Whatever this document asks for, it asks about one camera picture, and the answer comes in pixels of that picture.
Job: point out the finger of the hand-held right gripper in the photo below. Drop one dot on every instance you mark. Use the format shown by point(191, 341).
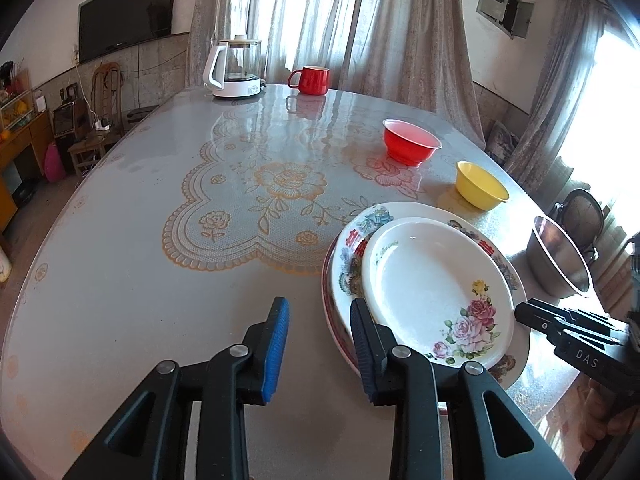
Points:
point(585, 352)
point(602, 320)

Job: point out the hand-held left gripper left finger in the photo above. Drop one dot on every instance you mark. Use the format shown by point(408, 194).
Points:
point(277, 350)

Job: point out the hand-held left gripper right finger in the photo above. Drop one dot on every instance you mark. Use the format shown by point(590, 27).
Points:
point(365, 355)

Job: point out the large purple floral plate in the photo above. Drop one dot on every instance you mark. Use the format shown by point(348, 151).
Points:
point(327, 300)

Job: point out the stainless steel bowl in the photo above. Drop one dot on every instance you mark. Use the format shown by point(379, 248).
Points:
point(555, 260)

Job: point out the white plate red green print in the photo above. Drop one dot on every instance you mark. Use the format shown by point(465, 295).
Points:
point(352, 260)

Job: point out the white rose print plate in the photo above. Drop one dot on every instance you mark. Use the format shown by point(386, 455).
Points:
point(430, 280)

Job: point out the yellow plastic bowl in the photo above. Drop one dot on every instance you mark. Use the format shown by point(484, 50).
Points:
point(480, 190)

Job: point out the red plastic bowl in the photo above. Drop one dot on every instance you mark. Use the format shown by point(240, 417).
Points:
point(410, 147)

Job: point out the black wicker-back chair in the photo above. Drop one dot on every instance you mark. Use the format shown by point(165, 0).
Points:
point(580, 210)

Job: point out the leaning printed cushion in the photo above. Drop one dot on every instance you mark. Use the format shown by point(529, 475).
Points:
point(502, 142)

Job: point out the bright window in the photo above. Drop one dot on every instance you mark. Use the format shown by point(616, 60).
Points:
point(610, 110)

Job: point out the narrow beige sheer curtain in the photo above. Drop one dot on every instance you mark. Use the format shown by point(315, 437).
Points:
point(560, 85)

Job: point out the white glass electric kettle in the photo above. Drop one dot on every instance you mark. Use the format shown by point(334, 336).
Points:
point(235, 87)

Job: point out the red mug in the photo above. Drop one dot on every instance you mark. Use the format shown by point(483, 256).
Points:
point(312, 81)

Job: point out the white power strip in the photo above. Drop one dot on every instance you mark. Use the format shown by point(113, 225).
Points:
point(103, 125)

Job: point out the pink bag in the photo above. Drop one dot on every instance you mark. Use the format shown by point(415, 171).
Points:
point(54, 162)

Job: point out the wooden chair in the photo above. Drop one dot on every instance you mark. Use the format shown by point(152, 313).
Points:
point(107, 95)

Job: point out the black speaker box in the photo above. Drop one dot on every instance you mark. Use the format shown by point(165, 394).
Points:
point(65, 119)

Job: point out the wide beige sheer curtain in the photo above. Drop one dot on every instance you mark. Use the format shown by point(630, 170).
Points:
point(390, 35)

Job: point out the wooden cabinet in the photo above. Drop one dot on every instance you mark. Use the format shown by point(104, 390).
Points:
point(25, 145)

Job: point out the black wall television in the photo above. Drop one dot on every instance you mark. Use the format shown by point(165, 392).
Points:
point(125, 15)

